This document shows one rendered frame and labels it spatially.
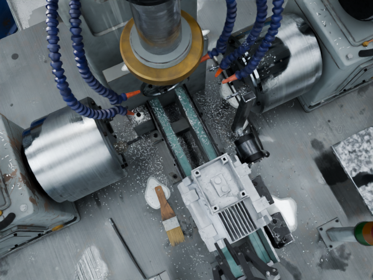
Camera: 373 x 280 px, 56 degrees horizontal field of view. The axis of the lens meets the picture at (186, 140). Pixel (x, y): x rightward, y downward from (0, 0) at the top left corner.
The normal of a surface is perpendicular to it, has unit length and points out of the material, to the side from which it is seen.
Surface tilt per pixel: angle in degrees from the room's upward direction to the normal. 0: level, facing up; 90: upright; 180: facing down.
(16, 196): 0
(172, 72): 0
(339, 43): 0
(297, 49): 17
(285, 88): 58
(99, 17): 90
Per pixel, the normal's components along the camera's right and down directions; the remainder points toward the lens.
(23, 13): -0.02, -0.25
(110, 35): 0.43, 0.87
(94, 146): 0.15, 0.12
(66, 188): 0.35, 0.60
